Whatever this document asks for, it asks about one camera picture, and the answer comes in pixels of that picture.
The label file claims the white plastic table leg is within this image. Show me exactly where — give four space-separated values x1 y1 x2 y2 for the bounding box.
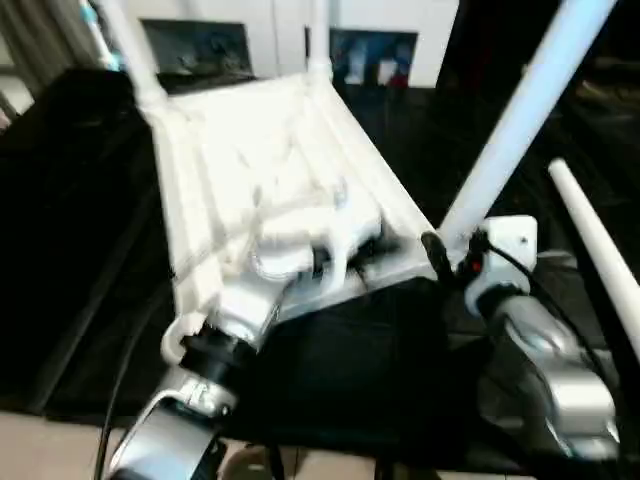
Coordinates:
306 0 336 89
98 0 173 115
434 0 619 259
546 157 640 349

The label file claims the white plastic table top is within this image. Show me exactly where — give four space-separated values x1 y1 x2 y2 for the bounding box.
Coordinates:
138 72 443 367

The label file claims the robot leg with black foot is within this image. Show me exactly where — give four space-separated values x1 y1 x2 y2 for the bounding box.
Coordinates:
224 444 293 480

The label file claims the white cabinet with glass doors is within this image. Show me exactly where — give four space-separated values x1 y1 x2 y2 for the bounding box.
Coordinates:
118 0 463 91

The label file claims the black work mat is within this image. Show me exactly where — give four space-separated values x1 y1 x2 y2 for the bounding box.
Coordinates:
0 40 640 471

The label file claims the grey curtain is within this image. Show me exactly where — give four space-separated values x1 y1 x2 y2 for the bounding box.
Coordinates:
0 0 99 99

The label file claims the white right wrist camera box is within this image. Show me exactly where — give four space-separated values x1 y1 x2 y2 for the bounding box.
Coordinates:
468 214 541 313

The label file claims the white teal mop handle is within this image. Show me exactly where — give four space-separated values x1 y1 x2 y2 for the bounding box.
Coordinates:
78 0 123 73

